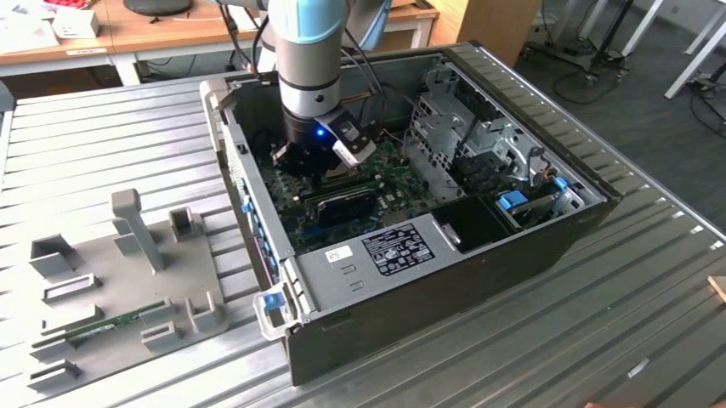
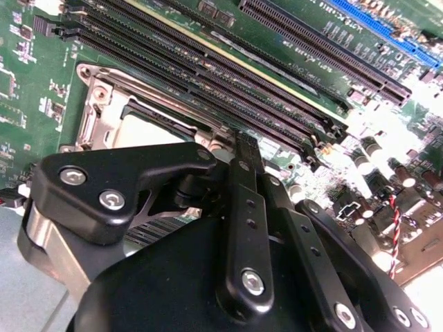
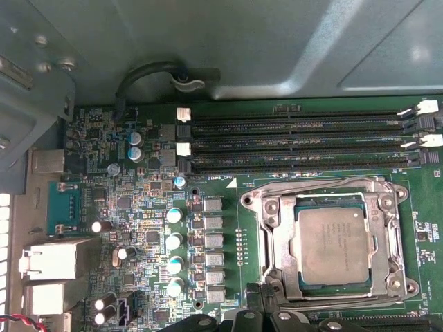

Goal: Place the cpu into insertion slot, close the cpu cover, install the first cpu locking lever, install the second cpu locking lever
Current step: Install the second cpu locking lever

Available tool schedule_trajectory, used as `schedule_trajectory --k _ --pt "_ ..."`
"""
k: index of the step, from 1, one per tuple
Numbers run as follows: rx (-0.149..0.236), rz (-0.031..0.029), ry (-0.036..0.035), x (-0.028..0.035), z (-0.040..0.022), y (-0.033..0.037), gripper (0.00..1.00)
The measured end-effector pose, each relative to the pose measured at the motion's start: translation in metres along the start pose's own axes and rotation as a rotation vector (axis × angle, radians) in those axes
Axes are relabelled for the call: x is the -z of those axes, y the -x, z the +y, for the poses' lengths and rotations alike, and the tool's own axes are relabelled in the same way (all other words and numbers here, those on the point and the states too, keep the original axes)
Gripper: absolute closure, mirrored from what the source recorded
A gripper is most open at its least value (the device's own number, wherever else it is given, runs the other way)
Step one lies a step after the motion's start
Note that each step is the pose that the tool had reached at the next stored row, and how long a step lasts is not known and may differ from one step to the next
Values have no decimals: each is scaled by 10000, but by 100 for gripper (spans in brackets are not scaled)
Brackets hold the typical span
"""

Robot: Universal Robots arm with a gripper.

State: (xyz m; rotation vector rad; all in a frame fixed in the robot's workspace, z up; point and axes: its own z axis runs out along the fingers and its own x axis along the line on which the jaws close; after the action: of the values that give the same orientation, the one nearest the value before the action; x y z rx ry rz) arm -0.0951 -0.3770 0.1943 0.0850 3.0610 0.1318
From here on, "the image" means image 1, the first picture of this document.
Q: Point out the white paper sheets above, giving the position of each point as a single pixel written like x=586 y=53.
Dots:
x=23 y=30

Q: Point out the blue expansion slot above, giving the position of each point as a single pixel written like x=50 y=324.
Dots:
x=320 y=233

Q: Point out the black wheeled stand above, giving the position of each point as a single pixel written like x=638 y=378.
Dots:
x=607 y=40

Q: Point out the white cardboard box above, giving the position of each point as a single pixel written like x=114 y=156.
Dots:
x=76 y=23

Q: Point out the black PC case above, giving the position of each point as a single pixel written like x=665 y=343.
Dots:
x=454 y=306

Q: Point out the wooden block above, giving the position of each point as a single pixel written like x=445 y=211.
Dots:
x=719 y=289

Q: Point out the blue plastic clip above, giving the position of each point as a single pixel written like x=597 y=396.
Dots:
x=561 y=183

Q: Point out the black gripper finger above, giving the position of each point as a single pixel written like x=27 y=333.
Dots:
x=316 y=179

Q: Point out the green motherboard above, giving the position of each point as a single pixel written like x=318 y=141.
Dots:
x=397 y=187

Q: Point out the hard disk in blue carrier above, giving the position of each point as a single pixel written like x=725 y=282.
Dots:
x=513 y=200

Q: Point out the metal drive cage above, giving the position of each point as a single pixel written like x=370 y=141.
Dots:
x=437 y=123

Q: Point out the green RAM stick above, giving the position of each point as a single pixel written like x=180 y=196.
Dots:
x=114 y=323
x=340 y=191

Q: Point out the grey power supply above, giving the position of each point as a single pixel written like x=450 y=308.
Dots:
x=340 y=276

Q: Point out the red box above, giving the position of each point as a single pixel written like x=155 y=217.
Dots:
x=68 y=3

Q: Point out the white table frame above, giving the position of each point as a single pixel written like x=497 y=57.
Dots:
x=697 y=68
x=642 y=25

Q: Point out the blue case latch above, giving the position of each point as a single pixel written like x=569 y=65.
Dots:
x=272 y=302

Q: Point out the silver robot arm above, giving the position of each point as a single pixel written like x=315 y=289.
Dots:
x=308 y=59

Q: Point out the wooden desk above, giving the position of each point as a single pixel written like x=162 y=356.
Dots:
x=86 y=43
x=170 y=34

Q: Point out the black graphics card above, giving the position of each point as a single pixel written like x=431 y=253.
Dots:
x=346 y=210

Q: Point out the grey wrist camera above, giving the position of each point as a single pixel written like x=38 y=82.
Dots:
x=351 y=140

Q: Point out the CPU socket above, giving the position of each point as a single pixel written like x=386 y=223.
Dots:
x=340 y=180

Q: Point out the grey parts rack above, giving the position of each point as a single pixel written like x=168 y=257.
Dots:
x=131 y=289

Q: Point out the blue slot retainer clip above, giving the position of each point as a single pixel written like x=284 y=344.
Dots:
x=244 y=208

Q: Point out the black round pad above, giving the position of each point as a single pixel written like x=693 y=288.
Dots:
x=156 y=6

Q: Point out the wooden cabinet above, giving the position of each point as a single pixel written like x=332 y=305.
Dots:
x=494 y=30

